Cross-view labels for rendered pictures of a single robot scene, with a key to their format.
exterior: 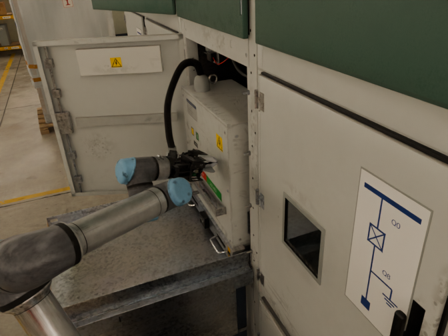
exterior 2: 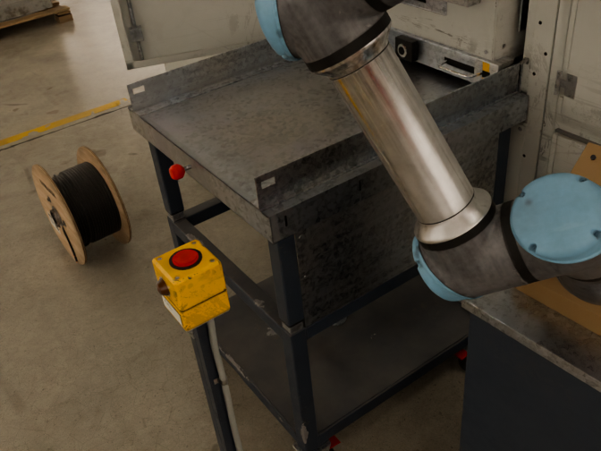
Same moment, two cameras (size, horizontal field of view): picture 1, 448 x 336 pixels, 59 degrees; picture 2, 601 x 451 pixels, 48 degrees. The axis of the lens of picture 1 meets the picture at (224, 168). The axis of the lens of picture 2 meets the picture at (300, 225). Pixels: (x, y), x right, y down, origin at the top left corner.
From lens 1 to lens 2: 0.77 m
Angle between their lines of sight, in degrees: 12
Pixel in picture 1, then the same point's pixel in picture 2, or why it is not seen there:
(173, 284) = not seen: hidden behind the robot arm
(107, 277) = (295, 142)
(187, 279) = (440, 115)
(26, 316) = (375, 69)
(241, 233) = (506, 32)
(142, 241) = (313, 97)
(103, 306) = (331, 165)
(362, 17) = not seen: outside the picture
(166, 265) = not seen: hidden behind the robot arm
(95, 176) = (165, 26)
